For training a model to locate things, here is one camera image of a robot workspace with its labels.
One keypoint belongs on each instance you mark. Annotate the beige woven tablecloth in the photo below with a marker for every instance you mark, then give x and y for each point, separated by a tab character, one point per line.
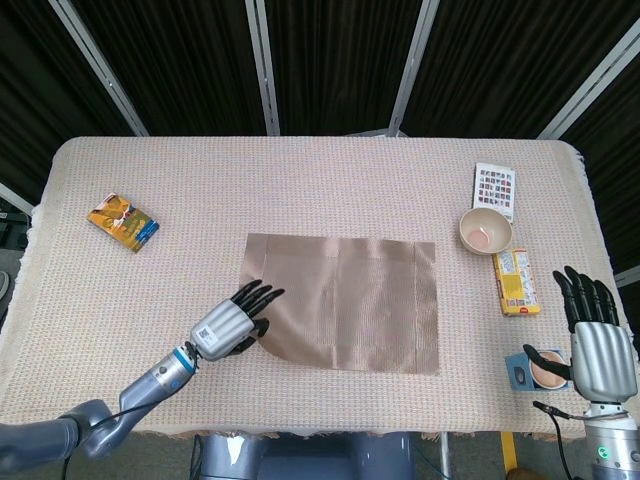
300	200

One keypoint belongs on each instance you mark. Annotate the dark pleated curtain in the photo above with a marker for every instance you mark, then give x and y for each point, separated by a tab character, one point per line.
340	60

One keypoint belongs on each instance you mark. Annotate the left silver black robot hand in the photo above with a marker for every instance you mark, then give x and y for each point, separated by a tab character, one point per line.
222	330

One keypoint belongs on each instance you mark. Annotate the pink bowl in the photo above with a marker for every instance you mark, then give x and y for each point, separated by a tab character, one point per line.
486	232

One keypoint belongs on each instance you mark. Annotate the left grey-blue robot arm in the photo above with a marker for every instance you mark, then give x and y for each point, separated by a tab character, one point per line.
155	385

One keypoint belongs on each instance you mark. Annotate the brown round object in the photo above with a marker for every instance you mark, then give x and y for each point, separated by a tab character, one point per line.
525	474

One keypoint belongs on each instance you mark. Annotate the yellow pole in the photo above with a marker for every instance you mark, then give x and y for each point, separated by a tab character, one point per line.
508	447

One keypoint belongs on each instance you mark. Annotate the aluminium frame post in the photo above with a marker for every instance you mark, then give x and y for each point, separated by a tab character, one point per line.
97	67
264	70
630	279
412	67
590	85
12	196

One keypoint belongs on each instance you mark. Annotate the white box with picture grid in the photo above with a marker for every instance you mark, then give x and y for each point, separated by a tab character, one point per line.
494	187

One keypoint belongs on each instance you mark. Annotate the blue box with round lid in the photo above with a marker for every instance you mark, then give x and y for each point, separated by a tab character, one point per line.
517	372

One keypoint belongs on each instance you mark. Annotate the metal table leg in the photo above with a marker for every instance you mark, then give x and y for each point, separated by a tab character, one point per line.
444	457

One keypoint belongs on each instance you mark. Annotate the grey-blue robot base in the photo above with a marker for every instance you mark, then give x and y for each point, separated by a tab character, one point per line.
310	460

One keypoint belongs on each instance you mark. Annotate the brown woven placemat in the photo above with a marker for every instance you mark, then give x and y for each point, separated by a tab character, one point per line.
350	305

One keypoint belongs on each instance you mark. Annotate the orange snack box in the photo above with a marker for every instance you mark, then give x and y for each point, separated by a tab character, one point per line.
122	222

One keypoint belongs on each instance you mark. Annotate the black equipment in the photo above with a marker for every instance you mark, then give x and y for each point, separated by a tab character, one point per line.
10	230

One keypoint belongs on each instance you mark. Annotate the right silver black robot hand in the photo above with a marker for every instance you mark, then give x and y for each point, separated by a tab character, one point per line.
602	360

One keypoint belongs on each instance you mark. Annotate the yellow snack box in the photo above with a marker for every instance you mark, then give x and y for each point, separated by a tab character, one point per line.
515	282

